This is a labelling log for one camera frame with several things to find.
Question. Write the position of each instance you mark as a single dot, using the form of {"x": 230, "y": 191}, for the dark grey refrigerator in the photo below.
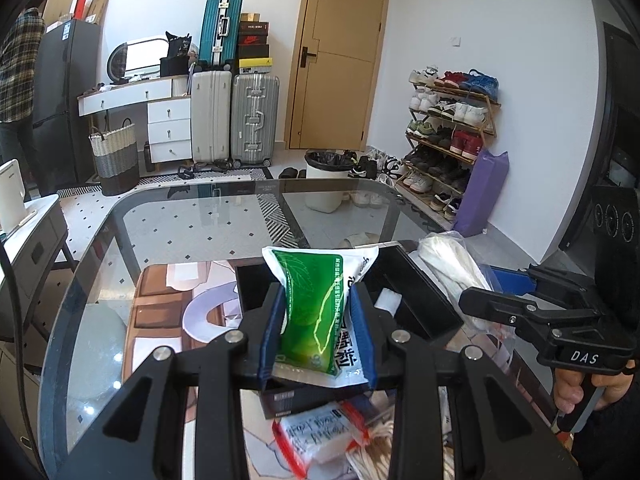
{"x": 65, "y": 105}

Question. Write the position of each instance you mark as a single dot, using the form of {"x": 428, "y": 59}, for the black handbag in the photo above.
{"x": 177, "y": 55}

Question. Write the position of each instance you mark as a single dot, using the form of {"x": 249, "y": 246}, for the printed table mat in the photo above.
{"x": 160, "y": 310}

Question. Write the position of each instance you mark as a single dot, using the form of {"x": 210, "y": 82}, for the white trash bin black liner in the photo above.
{"x": 327, "y": 180}

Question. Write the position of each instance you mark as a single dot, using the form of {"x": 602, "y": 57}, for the black red shoe box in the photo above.
{"x": 253, "y": 39}

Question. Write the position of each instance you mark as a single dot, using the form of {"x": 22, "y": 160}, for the wooden shoe rack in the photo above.
{"x": 450, "y": 135}

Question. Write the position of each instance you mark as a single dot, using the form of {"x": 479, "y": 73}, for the blue plastic box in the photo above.
{"x": 510, "y": 280}

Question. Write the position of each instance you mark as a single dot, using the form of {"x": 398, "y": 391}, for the small black labelled box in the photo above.
{"x": 280, "y": 402}

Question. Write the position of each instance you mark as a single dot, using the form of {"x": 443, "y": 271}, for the rows of shoes on rack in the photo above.
{"x": 450, "y": 130}

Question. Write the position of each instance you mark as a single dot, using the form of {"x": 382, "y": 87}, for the flat cardboard box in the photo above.
{"x": 100, "y": 5}

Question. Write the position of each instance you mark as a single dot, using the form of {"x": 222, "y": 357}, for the red-edged zip bag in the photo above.
{"x": 320, "y": 435}

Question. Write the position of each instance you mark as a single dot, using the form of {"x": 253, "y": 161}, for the silver suitcase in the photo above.
{"x": 254, "y": 120}

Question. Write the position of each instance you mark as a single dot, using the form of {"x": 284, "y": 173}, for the black slippers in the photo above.
{"x": 292, "y": 173}

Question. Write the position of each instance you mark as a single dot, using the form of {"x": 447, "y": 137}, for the brown shoe box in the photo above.
{"x": 250, "y": 17}

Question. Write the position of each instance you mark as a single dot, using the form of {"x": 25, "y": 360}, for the woven laundry basket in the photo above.
{"x": 116, "y": 160}

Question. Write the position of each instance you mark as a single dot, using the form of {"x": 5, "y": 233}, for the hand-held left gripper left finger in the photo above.
{"x": 271, "y": 345}

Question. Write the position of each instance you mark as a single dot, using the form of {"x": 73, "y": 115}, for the white yellow shoe box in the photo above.
{"x": 255, "y": 66}

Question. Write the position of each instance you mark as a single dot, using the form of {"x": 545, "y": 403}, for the beige slippers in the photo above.
{"x": 357, "y": 240}

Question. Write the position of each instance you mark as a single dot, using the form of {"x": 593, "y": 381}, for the white foam piece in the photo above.
{"x": 388, "y": 303}

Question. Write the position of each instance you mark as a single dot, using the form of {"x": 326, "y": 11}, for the white tablet stand device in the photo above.
{"x": 11, "y": 195}

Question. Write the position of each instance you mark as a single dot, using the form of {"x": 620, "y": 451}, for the person's right forearm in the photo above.
{"x": 610, "y": 445}

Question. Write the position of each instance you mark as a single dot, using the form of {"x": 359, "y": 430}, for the person's right hand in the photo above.
{"x": 567, "y": 392}

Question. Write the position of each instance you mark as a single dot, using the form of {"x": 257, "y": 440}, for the white plastic bag bundle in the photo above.
{"x": 450, "y": 270}

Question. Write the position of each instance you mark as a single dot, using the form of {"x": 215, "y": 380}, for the yellow wooden door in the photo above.
{"x": 340, "y": 55}

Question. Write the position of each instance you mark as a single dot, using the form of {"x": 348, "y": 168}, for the group of shoes on floor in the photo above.
{"x": 380, "y": 170}

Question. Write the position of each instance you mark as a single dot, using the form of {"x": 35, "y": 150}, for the red flat box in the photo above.
{"x": 82, "y": 5}

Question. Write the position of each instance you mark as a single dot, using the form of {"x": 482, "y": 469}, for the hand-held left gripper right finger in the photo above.
{"x": 363, "y": 345}

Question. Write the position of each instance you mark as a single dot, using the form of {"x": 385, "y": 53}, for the teal suitcase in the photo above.
{"x": 217, "y": 30}

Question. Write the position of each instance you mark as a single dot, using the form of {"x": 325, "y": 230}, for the purple fabric bag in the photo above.
{"x": 480, "y": 195}

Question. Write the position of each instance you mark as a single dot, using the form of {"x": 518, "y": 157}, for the white vanity desk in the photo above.
{"x": 150, "y": 110}

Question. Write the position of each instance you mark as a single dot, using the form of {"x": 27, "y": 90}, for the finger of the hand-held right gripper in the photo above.
{"x": 555, "y": 282}
{"x": 500, "y": 305}

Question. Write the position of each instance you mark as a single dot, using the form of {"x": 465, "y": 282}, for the grey side table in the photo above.
{"x": 35, "y": 250}

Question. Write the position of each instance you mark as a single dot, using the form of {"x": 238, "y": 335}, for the green white soft packet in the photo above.
{"x": 315, "y": 310}

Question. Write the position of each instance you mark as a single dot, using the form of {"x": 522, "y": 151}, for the black sandals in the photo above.
{"x": 186, "y": 172}

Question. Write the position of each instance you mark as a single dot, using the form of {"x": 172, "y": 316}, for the oval mirror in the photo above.
{"x": 135, "y": 57}

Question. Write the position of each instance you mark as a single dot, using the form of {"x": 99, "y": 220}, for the black storage box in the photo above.
{"x": 430, "y": 305}

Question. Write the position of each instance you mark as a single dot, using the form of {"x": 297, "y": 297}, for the white suitcase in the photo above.
{"x": 211, "y": 115}

